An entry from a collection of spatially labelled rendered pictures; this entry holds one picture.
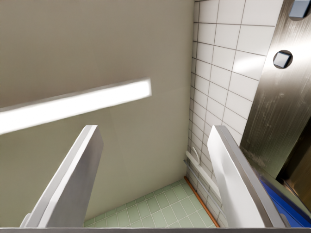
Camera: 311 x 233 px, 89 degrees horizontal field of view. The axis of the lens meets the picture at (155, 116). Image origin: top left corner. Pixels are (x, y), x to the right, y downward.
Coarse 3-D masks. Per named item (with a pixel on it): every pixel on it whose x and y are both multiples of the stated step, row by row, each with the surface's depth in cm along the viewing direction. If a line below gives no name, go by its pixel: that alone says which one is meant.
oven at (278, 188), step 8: (280, 8) 52; (256, 88) 68; (248, 160) 84; (256, 168) 80; (264, 176) 77; (272, 184) 74; (280, 184) 70; (280, 192) 71; (288, 192) 68; (288, 200) 69; (296, 200) 65; (296, 208) 66; (304, 208) 63; (304, 216) 64
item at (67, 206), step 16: (96, 128) 10; (80, 144) 9; (96, 144) 10; (64, 160) 8; (80, 160) 8; (96, 160) 10; (64, 176) 7; (80, 176) 8; (48, 192) 6; (64, 192) 7; (80, 192) 8; (48, 208) 6; (64, 208) 7; (80, 208) 8; (32, 224) 6; (48, 224) 6; (64, 224) 7; (80, 224) 8
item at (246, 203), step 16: (224, 128) 10; (208, 144) 11; (224, 144) 9; (224, 160) 9; (240, 160) 8; (224, 176) 9; (240, 176) 7; (256, 176) 7; (224, 192) 9; (240, 192) 7; (256, 192) 6; (224, 208) 9; (240, 208) 7; (256, 208) 6; (272, 208) 6; (240, 224) 7; (256, 224) 6; (272, 224) 6; (288, 224) 6
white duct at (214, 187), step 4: (188, 152) 151; (188, 156) 151; (192, 156) 147; (192, 160) 146; (200, 168) 135; (200, 172) 137; (204, 172) 132; (204, 176) 132; (208, 176) 128; (208, 180) 127; (212, 184) 123; (212, 188) 125; (216, 188) 120; (216, 192) 121; (220, 196) 117
